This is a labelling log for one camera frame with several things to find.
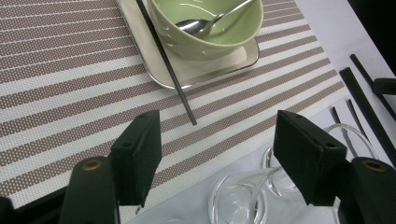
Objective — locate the clear drinking glass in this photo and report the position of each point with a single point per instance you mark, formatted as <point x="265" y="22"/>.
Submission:
<point x="280" y="174"/>
<point x="239" y="202"/>

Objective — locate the white square plate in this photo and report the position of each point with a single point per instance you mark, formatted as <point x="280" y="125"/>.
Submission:
<point x="202" y="73"/>

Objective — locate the striped woven placemat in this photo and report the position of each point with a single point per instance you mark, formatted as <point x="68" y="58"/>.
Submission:
<point x="62" y="77"/>

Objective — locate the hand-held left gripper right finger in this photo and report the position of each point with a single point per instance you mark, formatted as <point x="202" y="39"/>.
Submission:
<point x="308" y="158"/>

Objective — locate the green ceramic bowl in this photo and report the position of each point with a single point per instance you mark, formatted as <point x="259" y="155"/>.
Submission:
<point x="199" y="46"/>

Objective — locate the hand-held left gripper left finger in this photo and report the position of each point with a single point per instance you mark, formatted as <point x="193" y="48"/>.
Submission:
<point x="137" y="158"/>

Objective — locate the single black chopstick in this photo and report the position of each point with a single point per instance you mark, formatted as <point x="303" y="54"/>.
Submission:
<point x="362" y="69"/>
<point x="168" y="65"/>

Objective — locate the bundle of black chopsticks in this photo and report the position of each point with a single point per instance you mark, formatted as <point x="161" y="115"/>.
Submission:
<point x="364" y="109"/>

